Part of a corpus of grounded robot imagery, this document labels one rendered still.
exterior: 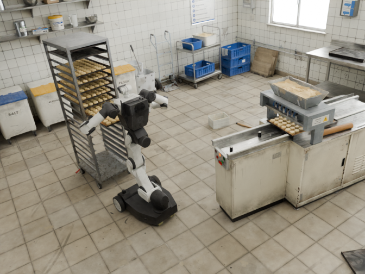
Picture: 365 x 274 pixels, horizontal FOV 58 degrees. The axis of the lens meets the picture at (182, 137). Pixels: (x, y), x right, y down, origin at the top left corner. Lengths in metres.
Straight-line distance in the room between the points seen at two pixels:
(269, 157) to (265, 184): 0.32
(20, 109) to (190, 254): 3.75
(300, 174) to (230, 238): 0.96
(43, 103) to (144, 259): 3.44
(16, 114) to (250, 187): 3.98
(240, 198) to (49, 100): 3.74
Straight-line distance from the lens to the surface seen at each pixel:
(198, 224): 3.65
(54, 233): 3.99
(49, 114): 6.02
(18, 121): 5.97
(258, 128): 3.55
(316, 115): 3.25
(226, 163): 3.16
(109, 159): 4.63
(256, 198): 3.61
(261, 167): 3.39
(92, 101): 3.92
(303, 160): 3.43
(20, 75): 6.43
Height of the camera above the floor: 2.58
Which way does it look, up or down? 30 degrees down
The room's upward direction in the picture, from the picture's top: 5 degrees counter-clockwise
